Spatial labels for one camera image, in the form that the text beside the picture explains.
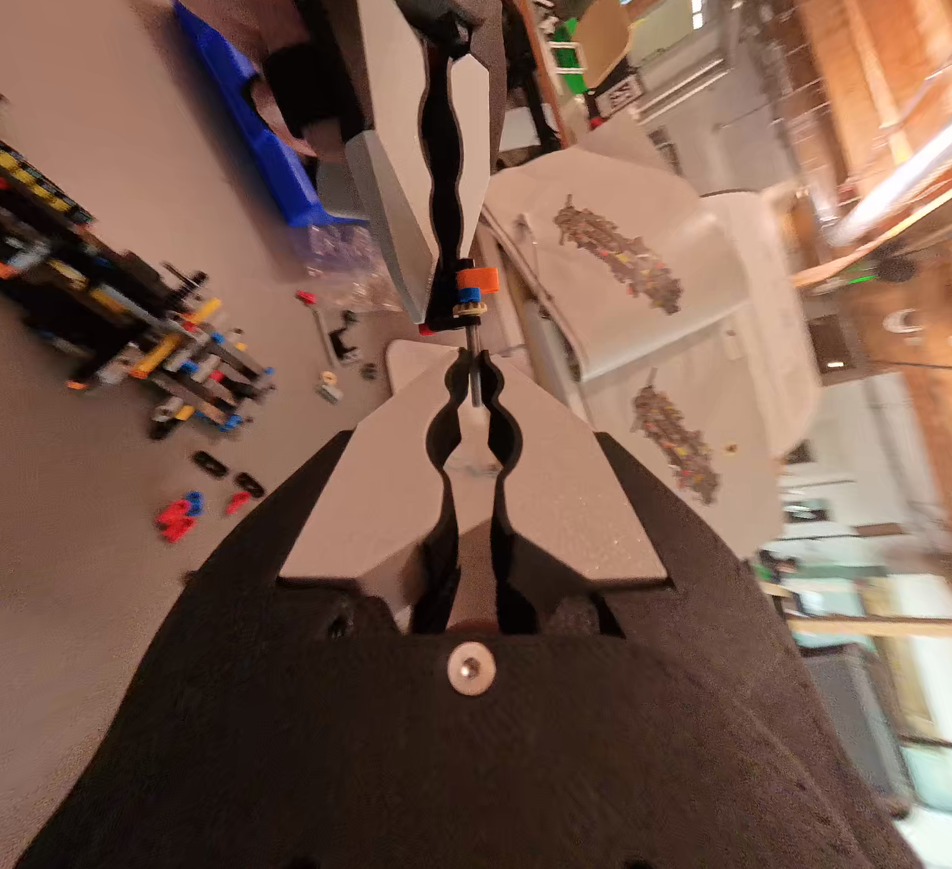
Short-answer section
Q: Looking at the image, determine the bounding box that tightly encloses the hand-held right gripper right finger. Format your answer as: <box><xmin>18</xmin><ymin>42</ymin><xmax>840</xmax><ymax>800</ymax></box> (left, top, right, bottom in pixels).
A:
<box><xmin>479</xmin><ymin>350</ymin><xmax>669</xmax><ymax>633</ymax></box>

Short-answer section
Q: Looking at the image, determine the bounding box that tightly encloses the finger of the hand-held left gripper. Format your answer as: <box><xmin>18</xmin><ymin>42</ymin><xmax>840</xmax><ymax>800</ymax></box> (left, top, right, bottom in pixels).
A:
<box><xmin>437</xmin><ymin>53</ymin><xmax>493</xmax><ymax>267</ymax></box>
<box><xmin>344</xmin><ymin>0</ymin><xmax>451</xmax><ymax>325</ymax></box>

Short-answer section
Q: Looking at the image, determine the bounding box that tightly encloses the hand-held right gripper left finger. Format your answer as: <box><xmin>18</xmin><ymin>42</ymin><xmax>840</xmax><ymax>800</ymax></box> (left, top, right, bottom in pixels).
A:
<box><xmin>277</xmin><ymin>348</ymin><xmax>475</xmax><ymax>633</ymax></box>

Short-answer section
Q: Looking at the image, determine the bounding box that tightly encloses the small lego axle assembly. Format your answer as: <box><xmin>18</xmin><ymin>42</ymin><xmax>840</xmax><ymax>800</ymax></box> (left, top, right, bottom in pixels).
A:
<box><xmin>416</xmin><ymin>257</ymin><xmax>501</xmax><ymax>409</ymax></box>

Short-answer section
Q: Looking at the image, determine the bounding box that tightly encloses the black angled lego beam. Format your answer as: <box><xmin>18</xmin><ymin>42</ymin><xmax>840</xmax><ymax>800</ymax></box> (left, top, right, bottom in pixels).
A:
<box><xmin>327</xmin><ymin>310</ymin><xmax>363</xmax><ymax>364</ymax></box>

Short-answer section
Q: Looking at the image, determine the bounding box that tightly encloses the long grey lego axle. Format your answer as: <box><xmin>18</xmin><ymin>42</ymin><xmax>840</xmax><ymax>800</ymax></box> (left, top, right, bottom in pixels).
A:
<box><xmin>311</xmin><ymin>305</ymin><xmax>337</xmax><ymax>369</ymax></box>

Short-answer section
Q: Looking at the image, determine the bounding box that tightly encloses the white lego instruction book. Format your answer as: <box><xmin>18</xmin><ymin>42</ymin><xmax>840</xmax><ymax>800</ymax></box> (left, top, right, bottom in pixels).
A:
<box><xmin>479</xmin><ymin>147</ymin><xmax>823</xmax><ymax>561</ymax></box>

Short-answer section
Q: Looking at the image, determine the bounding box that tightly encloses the lego car chassis model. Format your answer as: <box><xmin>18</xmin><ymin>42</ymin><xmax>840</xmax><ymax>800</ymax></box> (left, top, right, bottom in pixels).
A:
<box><xmin>0</xmin><ymin>140</ymin><xmax>278</xmax><ymax>442</ymax></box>

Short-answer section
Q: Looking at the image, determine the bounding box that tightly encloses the clear plastic bag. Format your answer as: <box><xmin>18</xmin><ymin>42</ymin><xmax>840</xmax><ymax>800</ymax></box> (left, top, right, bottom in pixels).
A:
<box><xmin>294</xmin><ymin>220</ymin><xmax>406</xmax><ymax>315</ymax></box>

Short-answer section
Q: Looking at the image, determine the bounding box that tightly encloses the blue bin with label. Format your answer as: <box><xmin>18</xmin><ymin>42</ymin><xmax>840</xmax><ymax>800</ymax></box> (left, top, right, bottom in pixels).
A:
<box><xmin>173</xmin><ymin>0</ymin><xmax>369</xmax><ymax>229</ymax></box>

